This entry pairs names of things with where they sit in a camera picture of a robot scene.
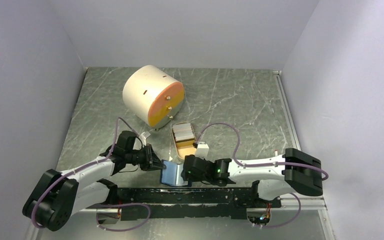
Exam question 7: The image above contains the tan oval card tray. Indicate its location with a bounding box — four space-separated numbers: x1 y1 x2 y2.
171 123 197 161

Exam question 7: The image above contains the black base frame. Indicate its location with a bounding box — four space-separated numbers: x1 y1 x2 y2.
112 187 282 221

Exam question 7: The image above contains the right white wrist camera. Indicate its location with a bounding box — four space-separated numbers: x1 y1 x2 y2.
193 141 210 159

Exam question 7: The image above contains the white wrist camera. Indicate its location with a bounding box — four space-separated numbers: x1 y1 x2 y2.
139 131 151 141
193 141 210 159

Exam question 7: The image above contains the round white drawer cabinet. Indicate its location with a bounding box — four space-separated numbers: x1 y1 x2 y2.
122 65 185 129

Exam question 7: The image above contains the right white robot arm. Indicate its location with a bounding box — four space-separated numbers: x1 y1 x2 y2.
180 148 328 207

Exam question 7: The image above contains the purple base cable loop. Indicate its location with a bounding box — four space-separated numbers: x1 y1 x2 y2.
95 202 154 233

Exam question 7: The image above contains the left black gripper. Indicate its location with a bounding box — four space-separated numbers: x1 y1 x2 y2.
125 143 166 172

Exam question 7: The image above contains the blue leather card holder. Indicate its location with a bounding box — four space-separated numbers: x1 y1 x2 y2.
160 160 192 187

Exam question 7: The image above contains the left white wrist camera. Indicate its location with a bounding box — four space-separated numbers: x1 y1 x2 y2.
139 131 151 141

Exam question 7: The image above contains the stack of white cards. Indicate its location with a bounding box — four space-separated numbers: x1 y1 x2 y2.
171 122 196 143

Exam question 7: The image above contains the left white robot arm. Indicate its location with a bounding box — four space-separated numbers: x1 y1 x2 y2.
22 130 165 232

